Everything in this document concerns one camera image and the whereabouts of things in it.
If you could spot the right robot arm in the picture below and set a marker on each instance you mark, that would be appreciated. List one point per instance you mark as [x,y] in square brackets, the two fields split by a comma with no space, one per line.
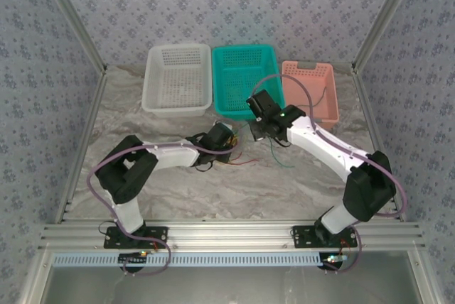
[327,147]

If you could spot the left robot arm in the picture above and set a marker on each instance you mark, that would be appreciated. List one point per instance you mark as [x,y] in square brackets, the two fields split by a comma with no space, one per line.
[170,156]

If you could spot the pink plastic basket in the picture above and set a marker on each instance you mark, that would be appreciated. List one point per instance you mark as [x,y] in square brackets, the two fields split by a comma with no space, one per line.
[298,87]

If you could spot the teal plastic basket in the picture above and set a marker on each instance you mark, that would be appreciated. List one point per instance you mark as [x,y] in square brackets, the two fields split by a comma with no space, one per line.
[231,84]

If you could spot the white plastic basket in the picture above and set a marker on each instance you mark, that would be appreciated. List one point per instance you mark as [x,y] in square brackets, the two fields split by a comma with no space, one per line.
[174,84]

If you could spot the aluminium mounting rail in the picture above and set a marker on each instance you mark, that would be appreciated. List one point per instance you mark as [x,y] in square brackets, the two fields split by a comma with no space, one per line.
[227,236]

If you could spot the aluminium frame side rail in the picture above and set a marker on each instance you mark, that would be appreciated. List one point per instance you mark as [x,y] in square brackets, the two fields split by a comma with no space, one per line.
[84,140]
[370,123]

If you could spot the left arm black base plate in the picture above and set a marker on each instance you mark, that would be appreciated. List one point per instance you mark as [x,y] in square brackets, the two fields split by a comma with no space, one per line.
[156,234]

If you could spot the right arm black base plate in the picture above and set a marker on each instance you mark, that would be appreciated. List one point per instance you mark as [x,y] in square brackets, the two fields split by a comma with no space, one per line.
[302,238]

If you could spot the aluminium frame post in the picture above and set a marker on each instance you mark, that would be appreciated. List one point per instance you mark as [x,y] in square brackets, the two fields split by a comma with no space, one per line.
[385,16]
[76,21]

